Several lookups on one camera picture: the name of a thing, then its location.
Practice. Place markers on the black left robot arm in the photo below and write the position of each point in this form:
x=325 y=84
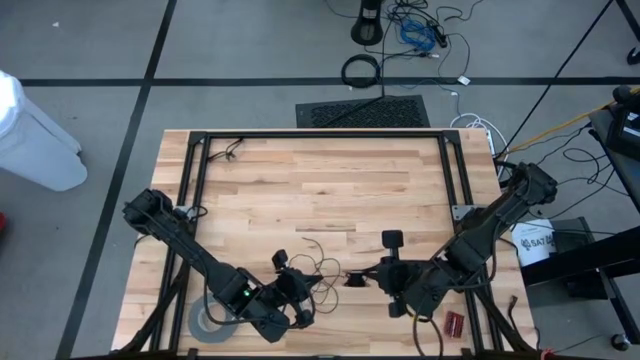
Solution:
x=200 y=255

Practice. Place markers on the white adapter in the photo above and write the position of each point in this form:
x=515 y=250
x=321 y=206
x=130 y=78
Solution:
x=463 y=80

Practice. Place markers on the white power strip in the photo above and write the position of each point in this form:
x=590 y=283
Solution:
x=490 y=140

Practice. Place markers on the white trash bin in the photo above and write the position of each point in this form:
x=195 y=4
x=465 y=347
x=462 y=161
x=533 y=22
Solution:
x=35 y=145

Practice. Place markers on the black stand base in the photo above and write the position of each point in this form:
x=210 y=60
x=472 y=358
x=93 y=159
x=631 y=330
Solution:
x=367 y=25

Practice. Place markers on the black equipment cart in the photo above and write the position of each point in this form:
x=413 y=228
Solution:
x=575 y=260

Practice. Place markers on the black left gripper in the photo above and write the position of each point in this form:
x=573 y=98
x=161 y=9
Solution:
x=295 y=290

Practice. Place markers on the black power adapter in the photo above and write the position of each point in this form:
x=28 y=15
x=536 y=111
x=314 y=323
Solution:
x=439 y=35

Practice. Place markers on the black floor grate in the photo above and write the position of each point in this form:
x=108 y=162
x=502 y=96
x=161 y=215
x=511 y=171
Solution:
x=365 y=112

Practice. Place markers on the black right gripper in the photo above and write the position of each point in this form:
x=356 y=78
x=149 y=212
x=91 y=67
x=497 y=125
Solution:
x=397 y=280

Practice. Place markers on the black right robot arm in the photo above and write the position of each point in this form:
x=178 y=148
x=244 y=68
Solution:
x=480 y=230

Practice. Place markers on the white paper sign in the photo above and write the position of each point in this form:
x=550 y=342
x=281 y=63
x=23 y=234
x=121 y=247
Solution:
x=535 y=242

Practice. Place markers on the black aluminium table frame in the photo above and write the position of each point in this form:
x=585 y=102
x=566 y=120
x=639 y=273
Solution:
x=325 y=134

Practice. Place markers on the grey duct tape roll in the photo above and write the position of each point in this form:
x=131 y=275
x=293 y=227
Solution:
x=200 y=331

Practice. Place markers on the red screwdriver bit set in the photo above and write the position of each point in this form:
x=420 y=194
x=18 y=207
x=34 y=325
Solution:
x=454 y=325

